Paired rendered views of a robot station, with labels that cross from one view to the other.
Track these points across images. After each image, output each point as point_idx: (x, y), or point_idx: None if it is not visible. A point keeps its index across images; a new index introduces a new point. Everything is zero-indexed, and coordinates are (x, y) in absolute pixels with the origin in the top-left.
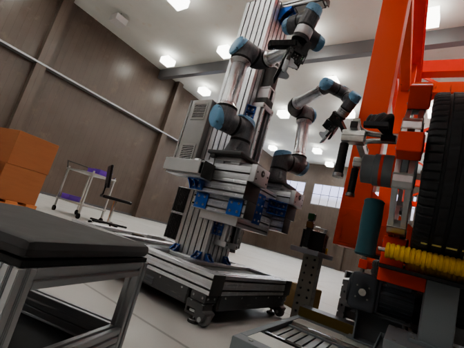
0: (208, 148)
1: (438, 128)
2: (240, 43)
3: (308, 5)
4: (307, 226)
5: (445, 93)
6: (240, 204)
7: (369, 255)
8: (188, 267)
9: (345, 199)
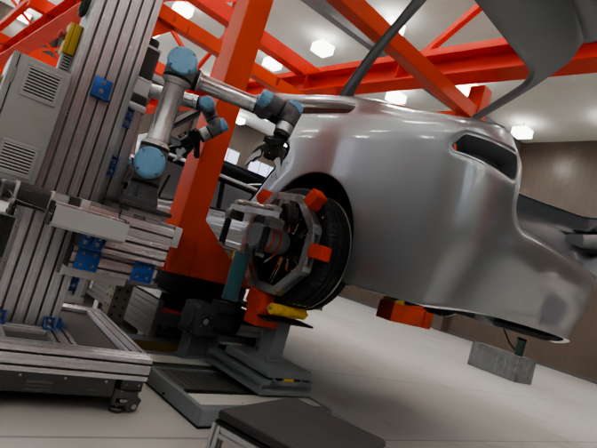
0: (55, 158)
1: (333, 243)
2: (195, 68)
3: (298, 107)
4: None
5: (329, 205)
6: (151, 268)
7: (236, 300)
8: (116, 358)
9: (182, 226)
